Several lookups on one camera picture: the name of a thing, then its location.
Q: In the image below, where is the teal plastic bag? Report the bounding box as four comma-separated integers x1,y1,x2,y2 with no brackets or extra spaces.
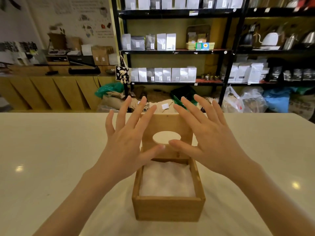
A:
94,82,125,99

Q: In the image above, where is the wide dark grey pouch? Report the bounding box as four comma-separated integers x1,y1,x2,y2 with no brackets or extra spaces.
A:
130,36,146,51

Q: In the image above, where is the group of white coffee bags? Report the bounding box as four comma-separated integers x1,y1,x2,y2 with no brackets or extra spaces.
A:
226,55,270,84

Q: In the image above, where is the silver foil pouch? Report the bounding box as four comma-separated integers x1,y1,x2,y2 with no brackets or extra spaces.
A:
121,33,132,50

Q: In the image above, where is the slim steel bottle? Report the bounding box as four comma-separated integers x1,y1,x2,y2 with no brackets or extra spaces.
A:
283,33,297,51

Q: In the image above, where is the black heat sealer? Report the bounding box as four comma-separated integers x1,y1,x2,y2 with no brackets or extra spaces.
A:
68,60,101,75

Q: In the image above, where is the photo collage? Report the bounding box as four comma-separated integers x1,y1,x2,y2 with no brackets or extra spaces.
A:
0,41,48,66

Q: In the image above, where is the wall poster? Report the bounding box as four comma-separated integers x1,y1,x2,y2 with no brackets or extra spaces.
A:
24,0,116,47

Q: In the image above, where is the blue plastic bag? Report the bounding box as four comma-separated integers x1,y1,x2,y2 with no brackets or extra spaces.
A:
262,87,300,113

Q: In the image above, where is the black white teddy bear bag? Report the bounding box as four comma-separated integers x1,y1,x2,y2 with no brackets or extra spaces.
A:
115,50,131,84

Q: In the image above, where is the row of silver pouches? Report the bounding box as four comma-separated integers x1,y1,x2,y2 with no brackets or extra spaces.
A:
124,0,244,10

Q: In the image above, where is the steel kettle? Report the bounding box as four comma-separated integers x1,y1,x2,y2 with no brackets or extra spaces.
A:
299,30,315,48

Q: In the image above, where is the wooden counter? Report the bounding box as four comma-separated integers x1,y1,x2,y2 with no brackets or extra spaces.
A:
0,65,118,112

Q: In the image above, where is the dark wooden tray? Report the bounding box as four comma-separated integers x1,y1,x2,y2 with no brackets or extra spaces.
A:
185,24,211,44

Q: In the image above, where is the row of black coffee bags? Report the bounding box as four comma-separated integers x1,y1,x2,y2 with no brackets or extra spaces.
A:
264,59,315,83

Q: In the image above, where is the row of white pouches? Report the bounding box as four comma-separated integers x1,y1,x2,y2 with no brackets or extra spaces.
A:
130,66,197,83

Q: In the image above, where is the person's left hand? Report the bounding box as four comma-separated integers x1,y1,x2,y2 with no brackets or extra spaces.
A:
85,95,165,189

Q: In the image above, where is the dark green plastic bag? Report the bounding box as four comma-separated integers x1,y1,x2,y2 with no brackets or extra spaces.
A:
170,85,197,106

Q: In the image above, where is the row of small glass jars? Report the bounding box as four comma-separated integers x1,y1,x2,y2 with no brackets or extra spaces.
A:
199,74,221,81

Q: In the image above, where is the dark grey foil pouch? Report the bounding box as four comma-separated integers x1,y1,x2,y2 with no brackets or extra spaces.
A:
145,34,156,50

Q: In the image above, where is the white gooseneck kettle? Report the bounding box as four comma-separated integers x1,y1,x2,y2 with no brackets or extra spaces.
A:
253,31,281,51

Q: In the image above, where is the clear plastic bag with handles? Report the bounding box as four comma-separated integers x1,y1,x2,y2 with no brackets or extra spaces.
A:
221,86,245,113

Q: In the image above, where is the white foil pouch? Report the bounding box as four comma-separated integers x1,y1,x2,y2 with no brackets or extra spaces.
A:
156,33,167,51
166,33,177,51

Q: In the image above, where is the person's right hand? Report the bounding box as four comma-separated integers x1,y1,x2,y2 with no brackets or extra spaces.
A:
169,94,261,181

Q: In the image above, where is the black gooseneck kettle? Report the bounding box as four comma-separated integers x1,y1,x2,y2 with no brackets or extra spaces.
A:
240,24,255,47

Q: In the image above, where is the printed burlap sack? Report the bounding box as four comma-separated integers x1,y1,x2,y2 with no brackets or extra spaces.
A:
288,94,315,120

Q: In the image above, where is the wooden box with holed lid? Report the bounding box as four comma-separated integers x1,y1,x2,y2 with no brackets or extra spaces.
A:
132,113,206,222

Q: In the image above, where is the brown paper bag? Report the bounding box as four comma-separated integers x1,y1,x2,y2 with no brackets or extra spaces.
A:
103,46,114,66
91,46,109,66

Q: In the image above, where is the tall brown carton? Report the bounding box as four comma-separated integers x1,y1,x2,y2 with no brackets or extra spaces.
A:
47,33,67,50

